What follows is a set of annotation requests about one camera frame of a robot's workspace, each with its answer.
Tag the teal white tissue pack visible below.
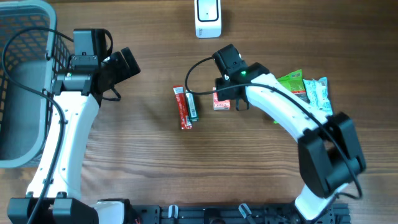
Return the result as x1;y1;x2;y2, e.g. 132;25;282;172
303;77;333;115

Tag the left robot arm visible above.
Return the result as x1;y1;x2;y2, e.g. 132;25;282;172
7;29;141;223

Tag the black camera cable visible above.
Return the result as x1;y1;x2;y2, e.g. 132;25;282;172
184;57;363;200
1;26;75;224

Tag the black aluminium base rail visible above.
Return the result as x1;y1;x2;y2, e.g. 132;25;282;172
127;203;351;224

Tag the small red candy pack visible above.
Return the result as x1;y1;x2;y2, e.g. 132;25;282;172
213;93;231;111

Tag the green snack bag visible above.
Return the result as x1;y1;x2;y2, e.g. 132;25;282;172
272;68;310;124

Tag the white barcode scanner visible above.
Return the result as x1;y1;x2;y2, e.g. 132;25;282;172
194;0;222;39

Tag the black left camera cable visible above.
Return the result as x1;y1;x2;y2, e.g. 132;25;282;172
1;26;75;224

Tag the red stick pack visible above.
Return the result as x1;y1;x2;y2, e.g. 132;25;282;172
173;85;192;129

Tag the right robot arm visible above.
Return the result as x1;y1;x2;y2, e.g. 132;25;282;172
212;44;366;221

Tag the grey plastic shopping basket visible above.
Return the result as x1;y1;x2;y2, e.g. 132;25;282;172
1;1;70;169

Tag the black right camera cable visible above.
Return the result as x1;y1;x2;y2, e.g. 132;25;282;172
184;57;363;200

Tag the green stick pack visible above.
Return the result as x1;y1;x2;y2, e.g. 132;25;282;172
185;90;199;122

